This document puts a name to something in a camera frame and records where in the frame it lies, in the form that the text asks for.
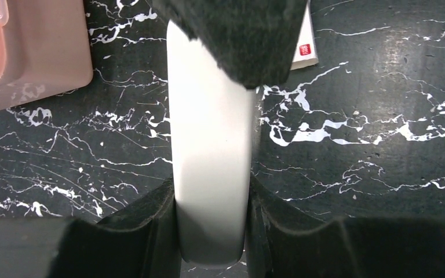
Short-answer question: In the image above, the white staples box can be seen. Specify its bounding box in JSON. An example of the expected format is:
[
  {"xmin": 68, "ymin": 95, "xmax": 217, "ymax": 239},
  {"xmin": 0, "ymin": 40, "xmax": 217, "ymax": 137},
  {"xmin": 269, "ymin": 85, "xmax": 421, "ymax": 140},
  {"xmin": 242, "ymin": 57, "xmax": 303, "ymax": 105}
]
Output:
[{"xmin": 290, "ymin": 1, "xmax": 319, "ymax": 70}]

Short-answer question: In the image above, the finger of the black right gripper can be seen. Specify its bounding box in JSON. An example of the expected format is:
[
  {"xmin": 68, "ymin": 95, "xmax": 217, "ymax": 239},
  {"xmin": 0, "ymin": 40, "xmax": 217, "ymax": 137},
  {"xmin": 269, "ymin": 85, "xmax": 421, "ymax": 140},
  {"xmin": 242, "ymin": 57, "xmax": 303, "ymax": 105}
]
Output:
[{"xmin": 151, "ymin": 0, "xmax": 308, "ymax": 89}]

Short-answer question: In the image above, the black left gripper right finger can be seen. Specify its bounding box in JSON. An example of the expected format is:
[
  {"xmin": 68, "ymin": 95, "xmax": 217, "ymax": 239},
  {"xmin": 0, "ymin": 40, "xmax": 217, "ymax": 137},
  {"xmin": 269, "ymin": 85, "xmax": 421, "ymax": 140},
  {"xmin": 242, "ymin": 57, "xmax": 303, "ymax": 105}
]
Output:
[{"xmin": 245, "ymin": 177, "xmax": 445, "ymax": 277}]

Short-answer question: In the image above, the pink plastic storage box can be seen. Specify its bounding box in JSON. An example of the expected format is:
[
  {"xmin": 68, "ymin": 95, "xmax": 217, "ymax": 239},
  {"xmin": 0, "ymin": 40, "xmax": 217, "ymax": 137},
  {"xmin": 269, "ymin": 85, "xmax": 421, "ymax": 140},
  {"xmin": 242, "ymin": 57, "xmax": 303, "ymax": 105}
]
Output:
[{"xmin": 0, "ymin": 1, "xmax": 93, "ymax": 110}]

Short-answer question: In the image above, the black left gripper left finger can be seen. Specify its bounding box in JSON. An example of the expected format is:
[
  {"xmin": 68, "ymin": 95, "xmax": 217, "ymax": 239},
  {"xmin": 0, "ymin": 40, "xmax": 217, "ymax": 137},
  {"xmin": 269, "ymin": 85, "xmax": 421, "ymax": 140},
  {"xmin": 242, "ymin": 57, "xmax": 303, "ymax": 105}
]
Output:
[{"xmin": 0, "ymin": 178, "xmax": 181, "ymax": 277}]

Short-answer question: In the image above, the white stapler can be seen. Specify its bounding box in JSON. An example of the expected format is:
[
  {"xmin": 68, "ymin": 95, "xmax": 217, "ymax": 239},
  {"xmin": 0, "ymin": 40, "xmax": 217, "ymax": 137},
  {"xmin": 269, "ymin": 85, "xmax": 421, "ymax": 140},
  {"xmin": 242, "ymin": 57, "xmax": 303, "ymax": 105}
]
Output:
[{"xmin": 166, "ymin": 22, "xmax": 256, "ymax": 268}]

